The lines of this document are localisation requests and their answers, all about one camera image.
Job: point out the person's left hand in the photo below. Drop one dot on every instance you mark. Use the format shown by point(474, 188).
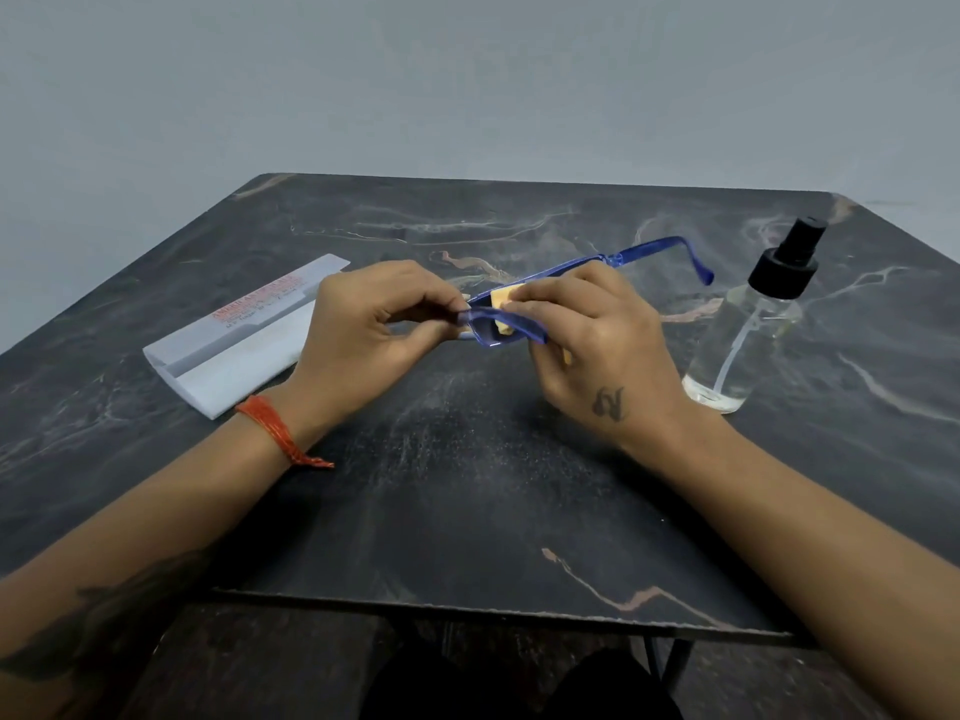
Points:
point(349, 344)

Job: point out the person's right hand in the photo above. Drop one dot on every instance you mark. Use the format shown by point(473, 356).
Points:
point(615, 352)

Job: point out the person's left thumb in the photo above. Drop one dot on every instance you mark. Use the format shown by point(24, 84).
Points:
point(427, 333)

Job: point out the person's right thumb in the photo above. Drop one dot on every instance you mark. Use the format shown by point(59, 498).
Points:
point(546, 367)

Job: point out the yellow cleaning cloth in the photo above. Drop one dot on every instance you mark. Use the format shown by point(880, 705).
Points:
point(501, 298)

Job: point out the blue plastic glasses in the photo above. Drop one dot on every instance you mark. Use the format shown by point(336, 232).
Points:
point(660, 251)

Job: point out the person's right forearm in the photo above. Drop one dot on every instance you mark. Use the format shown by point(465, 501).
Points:
point(817, 562)

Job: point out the person's left forearm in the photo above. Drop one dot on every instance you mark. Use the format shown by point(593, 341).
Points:
point(142, 547)

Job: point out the white glasses case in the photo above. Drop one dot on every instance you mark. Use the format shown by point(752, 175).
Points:
point(232, 344)

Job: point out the clear spray bottle black cap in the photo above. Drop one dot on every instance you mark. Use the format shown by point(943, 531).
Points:
point(742, 329)

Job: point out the black metal table frame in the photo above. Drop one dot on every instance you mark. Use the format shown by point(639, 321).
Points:
point(525, 618)

